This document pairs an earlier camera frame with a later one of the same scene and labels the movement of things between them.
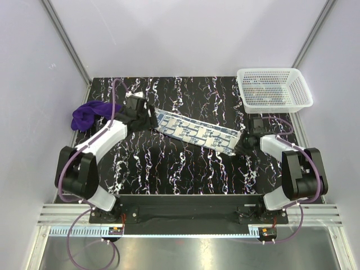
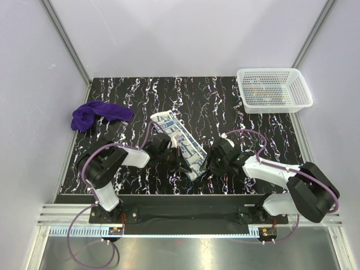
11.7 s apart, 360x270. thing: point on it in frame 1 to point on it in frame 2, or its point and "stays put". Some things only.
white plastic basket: x=273 y=90 stays put
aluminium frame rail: x=61 y=214 stays put
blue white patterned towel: x=223 y=139 to x=194 y=155
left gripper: x=151 y=122 to x=179 y=163
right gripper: x=239 y=148 to x=212 y=166
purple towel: x=84 y=115 stays put
